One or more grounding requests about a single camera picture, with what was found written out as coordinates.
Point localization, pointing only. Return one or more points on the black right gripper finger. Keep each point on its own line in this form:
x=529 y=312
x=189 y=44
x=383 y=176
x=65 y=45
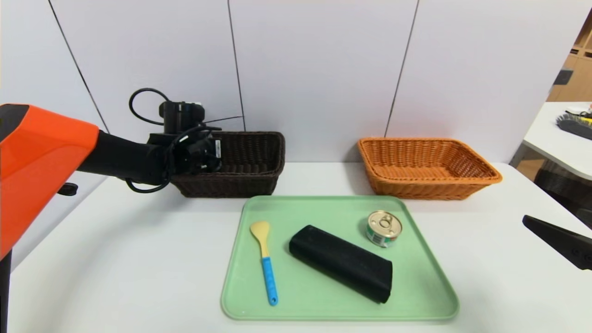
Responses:
x=564 y=243

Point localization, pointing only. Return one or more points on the small dark grey box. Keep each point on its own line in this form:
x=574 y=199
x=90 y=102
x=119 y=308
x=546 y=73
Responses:
x=561 y=76

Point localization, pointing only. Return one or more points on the orange wicker basket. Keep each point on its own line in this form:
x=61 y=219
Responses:
x=423 y=189

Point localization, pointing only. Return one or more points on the light green plastic tray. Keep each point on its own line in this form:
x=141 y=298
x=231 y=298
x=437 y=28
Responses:
x=323 y=296

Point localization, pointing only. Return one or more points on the dark woven bin under table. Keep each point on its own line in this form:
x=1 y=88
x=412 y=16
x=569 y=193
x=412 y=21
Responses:
x=564 y=189

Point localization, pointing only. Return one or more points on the light wooden shelf unit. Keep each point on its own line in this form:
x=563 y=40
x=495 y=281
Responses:
x=578 y=83

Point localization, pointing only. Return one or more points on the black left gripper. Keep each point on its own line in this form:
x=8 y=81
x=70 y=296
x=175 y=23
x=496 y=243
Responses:
x=216 y=151

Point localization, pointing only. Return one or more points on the dark brown wicker basket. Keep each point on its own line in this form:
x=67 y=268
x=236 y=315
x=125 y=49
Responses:
x=249 y=175

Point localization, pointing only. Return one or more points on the black bristle brush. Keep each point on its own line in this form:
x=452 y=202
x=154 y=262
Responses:
x=576 y=127

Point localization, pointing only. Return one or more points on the small tin can with pull-tab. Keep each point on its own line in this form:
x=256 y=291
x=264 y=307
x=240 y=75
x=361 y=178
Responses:
x=384 y=229

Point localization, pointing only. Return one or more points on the white side table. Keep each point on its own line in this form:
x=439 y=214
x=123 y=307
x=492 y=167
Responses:
x=562 y=143

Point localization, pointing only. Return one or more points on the black rectangular soft case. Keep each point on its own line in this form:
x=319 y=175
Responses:
x=342 y=261

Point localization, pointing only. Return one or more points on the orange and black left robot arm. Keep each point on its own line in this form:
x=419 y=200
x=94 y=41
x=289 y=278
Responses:
x=46 y=157

